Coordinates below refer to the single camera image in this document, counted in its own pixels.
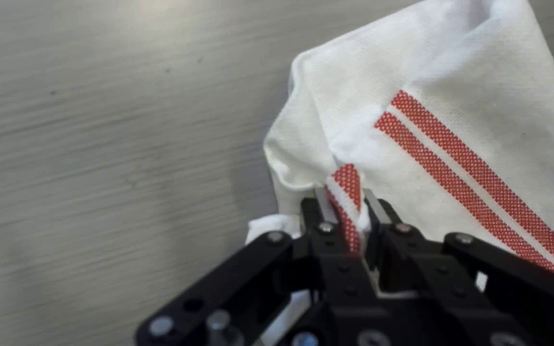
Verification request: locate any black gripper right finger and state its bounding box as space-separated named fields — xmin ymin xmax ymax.
xmin=364 ymin=188 xmax=458 ymax=298

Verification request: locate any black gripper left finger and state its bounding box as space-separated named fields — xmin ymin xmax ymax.
xmin=303 ymin=188 xmax=378 ymax=302

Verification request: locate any white towel with red stripes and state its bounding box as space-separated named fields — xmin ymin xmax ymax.
xmin=264 ymin=0 xmax=554 ymax=271

